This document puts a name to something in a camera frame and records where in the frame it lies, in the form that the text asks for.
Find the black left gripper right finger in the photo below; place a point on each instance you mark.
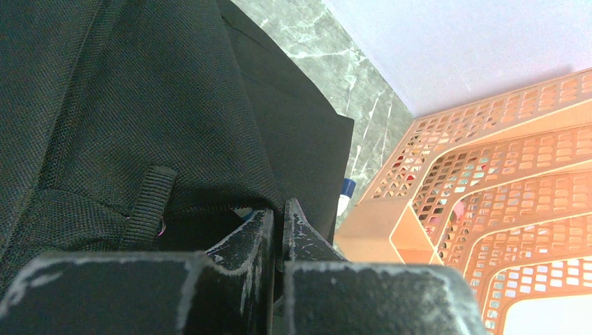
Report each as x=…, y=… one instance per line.
x=326, y=294

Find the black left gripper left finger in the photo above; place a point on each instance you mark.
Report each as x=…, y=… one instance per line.
x=227, y=289

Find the blue capped marker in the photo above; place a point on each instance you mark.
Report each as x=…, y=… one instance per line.
x=347, y=190

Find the black student backpack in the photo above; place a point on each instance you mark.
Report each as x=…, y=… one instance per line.
x=145, y=123

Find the orange plastic desk organizer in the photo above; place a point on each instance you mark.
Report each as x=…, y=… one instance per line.
x=499, y=190

